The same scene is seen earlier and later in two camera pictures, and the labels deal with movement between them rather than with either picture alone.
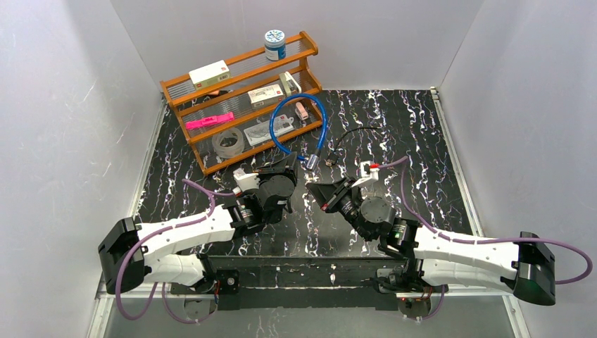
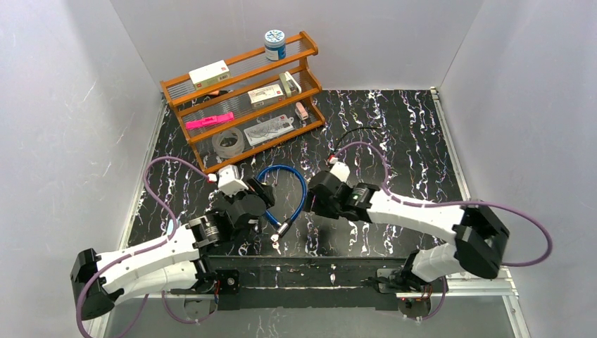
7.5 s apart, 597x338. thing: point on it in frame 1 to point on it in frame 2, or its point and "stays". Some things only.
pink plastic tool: x=223 y=117 stays
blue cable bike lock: x=314 y=160 to x=285 y=226
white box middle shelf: x=266 y=96 stays
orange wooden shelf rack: x=242 y=107 stays
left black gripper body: x=284 y=172 to x=263 y=190
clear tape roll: x=231 y=151 stays
